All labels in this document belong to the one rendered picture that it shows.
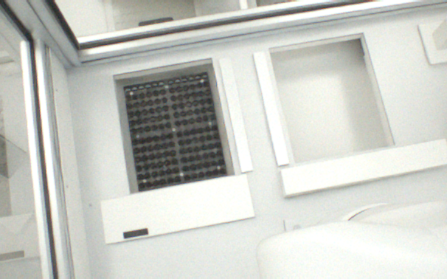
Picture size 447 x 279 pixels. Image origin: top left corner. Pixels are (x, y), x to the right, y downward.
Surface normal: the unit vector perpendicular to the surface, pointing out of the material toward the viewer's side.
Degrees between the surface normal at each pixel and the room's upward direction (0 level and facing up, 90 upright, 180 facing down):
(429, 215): 4
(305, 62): 0
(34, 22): 90
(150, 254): 0
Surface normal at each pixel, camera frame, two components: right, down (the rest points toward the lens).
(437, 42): -0.98, 0.18
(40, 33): 0.18, 0.95
